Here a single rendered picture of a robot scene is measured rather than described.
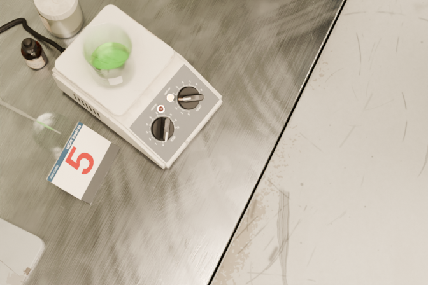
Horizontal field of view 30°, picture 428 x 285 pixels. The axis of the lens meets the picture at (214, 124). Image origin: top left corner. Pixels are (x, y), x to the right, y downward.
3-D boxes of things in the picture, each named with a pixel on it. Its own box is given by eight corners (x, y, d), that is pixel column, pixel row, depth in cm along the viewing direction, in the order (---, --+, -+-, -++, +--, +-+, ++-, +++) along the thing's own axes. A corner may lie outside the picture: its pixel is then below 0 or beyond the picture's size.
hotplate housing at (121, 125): (224, 104, 114) (225, 84, 106) (165, 173, 111) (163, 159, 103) (105, 14, 118) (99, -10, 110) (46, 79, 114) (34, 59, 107)
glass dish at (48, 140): (37, 114, 113) (34, 110, 111) (76, 117, 113) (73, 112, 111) (32, 152, 111) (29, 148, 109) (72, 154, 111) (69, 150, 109)
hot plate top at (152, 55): (178, 54, 107) (178, 51, 107) (120, 121, 104) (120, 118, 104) (110, 3, 109) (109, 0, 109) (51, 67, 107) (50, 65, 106)
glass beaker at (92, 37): (148, 64, 106) (143, 39, 98) (119, 102, 105) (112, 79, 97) (105, 37, 107) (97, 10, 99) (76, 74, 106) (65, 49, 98)
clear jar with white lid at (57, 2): (79, -3, 118) (71, -28, 111) (88, 34, 117) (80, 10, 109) (39, 7, 118) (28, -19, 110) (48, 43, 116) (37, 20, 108)
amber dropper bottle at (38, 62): (28, 49, 116) (18, 29, 109) (49, 51, 116) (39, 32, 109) (24, 68, 115) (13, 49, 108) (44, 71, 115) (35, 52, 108)
